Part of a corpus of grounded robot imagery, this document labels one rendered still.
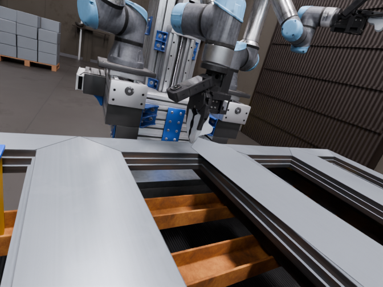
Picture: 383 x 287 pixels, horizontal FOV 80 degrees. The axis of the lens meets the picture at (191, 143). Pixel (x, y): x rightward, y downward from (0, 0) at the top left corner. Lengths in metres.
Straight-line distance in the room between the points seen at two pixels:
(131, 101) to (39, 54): 6.47
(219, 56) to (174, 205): 0.46
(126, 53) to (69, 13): 10.84
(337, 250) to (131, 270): 0.38
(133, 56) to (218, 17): 0.50
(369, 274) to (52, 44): 7.19
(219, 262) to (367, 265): 0.30
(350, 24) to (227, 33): 0.71
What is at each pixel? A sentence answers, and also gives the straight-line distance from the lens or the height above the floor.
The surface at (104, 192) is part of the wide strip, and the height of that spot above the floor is 0.86.
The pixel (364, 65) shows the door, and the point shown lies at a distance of 3.65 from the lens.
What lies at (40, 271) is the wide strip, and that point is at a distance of 0.34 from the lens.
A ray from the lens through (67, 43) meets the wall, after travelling 11.81.
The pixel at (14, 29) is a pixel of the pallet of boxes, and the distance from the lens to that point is 7.37.
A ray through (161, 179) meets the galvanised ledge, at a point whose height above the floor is 0.68.
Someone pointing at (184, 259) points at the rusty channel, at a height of 0.70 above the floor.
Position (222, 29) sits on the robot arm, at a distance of 0.58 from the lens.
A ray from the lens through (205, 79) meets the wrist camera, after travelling 0.57.
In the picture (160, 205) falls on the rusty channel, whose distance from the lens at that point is 0.72.
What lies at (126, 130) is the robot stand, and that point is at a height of 0.80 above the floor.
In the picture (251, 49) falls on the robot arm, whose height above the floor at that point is 1.25.
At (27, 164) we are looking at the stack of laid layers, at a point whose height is 0.83.
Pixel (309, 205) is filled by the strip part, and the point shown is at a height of 0.86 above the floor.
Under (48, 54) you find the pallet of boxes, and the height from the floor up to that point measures 0.38.
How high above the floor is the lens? 1.12
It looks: 19 degrees down
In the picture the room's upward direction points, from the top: 15 degrees clockwise
